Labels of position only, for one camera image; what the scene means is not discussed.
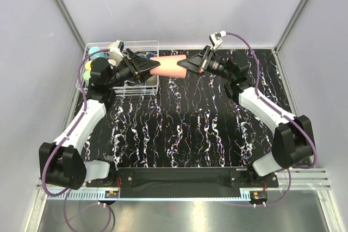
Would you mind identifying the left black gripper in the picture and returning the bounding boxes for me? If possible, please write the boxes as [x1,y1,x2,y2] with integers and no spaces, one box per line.
[107,49,160,89]

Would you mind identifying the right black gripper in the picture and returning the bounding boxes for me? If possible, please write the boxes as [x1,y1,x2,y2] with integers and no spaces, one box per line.
[177,46,233,81]

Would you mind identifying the pink plastic cup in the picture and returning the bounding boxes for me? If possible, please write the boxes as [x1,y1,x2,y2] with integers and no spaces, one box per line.
[150,54,187,79]

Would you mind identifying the mint green cup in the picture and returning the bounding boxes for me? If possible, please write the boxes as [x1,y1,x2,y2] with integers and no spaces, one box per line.
[83,71,91,81]

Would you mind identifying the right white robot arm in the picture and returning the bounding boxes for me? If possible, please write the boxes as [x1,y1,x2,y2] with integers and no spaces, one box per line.
[177,46,316,187]

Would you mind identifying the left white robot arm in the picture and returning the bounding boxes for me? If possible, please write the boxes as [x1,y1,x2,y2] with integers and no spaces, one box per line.
[39,49,160,197]

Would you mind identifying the beige small mug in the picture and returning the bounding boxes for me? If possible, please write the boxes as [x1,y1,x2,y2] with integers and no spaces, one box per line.
[145,75,157,86]

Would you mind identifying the light blue cup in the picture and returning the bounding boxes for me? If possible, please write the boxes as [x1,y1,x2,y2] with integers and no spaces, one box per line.
[89,47,105,60]

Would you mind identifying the yellow cup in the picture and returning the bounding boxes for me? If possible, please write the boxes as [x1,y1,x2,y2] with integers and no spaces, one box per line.
[85,60,92,71]

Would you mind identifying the black marble pattern mat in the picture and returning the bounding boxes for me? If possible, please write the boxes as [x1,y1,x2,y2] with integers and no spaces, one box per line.
[74,48,308,168]

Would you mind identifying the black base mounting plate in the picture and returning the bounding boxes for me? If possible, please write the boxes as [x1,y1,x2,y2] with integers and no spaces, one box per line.
[87,167,279,189]

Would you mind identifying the left orange connector box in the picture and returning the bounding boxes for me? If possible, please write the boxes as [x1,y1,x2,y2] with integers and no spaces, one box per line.
[105,190,119,198]

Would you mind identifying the orange connector box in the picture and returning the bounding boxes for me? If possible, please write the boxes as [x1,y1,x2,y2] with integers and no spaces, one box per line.
[251,191,268,202]
[105,190,119,198]

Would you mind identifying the right orange connector box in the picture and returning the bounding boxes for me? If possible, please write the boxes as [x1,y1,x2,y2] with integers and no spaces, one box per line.
[251,191,268,202]

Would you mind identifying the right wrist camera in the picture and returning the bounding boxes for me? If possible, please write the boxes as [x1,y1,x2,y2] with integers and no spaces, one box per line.
[209,30,226,51]

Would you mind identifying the white wire dish rack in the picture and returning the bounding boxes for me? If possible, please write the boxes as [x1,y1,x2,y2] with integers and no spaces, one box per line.
[84,40,159,96]

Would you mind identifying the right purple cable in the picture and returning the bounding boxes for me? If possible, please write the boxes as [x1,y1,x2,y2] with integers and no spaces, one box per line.
[225,31,318,207]

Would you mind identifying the purple cable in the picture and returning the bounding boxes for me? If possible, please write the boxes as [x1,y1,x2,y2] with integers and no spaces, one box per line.
[40,48,117,231]
[225,31,318,207]

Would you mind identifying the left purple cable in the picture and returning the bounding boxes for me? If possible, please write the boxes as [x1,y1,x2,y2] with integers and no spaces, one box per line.
[40,48,117,231]

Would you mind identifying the slotted cable duct rail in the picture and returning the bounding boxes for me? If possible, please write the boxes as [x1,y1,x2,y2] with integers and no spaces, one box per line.
[49,187,251,202]

